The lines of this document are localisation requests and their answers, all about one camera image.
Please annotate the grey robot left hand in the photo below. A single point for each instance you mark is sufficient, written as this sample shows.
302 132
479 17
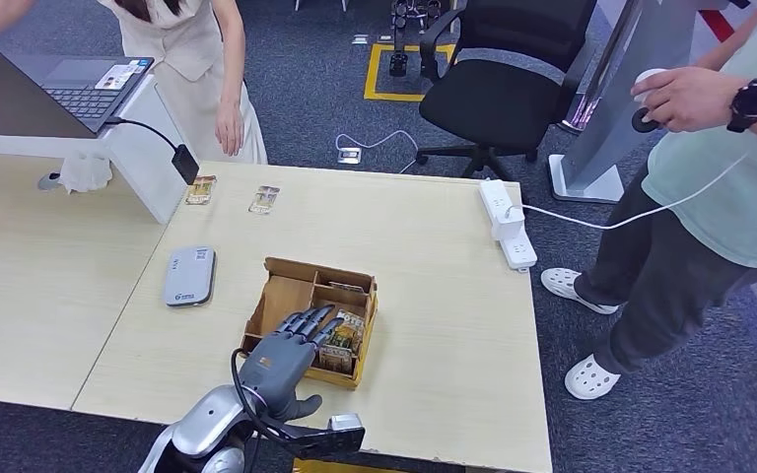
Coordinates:
280 372

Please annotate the person's left hand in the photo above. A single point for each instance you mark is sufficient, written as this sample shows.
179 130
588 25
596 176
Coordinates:
229 127
685 98

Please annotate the white hand controller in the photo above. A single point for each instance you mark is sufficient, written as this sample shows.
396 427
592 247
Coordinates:
645 78

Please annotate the black round hand controller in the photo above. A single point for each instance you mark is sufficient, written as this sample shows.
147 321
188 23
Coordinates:
643 123

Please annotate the white ID card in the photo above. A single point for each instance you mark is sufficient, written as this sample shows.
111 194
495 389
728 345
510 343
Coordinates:
116 76

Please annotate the person's left forearm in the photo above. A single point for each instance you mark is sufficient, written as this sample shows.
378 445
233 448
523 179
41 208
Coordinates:
229 65

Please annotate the person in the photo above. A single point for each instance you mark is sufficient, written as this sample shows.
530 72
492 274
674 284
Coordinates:
202 78
718 209

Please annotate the grey card reader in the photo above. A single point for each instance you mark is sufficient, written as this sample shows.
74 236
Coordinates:
189 277

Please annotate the black laptop power adapter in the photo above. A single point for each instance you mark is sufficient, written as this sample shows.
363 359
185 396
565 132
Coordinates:
186 164

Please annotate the black wrist watch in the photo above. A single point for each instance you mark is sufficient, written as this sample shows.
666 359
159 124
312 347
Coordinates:
752 104

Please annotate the grey metal floor stand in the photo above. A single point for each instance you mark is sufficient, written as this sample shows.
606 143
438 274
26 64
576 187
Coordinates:
613 114

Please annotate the wooden compartment box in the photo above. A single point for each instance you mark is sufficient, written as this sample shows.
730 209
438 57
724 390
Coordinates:
280 294

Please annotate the white reception counter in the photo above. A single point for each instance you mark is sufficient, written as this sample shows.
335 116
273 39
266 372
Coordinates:
140 163

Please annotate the metal floor socket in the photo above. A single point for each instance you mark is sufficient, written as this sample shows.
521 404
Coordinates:
350 156

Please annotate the white crumpled tissue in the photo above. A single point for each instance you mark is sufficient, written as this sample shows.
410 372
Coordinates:
86 175

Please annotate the dark grey laptop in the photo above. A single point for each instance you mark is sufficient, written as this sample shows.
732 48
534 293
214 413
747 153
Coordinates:
71 94

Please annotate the black wheeled equipment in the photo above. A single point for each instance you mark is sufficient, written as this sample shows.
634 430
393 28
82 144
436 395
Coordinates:
399 62

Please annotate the black office chair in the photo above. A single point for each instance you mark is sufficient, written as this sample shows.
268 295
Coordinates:
493 101

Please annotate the white charger plug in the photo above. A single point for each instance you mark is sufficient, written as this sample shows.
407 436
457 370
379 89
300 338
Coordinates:
509 226

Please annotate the white perforated clog shoe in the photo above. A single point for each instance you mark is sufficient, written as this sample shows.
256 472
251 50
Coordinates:
590 378
574 290

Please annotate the white power strip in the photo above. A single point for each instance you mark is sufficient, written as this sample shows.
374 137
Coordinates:
519 253

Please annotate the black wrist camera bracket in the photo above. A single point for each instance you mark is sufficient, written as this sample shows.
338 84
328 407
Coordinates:
313 444

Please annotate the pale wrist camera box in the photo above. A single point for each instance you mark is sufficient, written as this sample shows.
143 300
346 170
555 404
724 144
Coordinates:
346 423

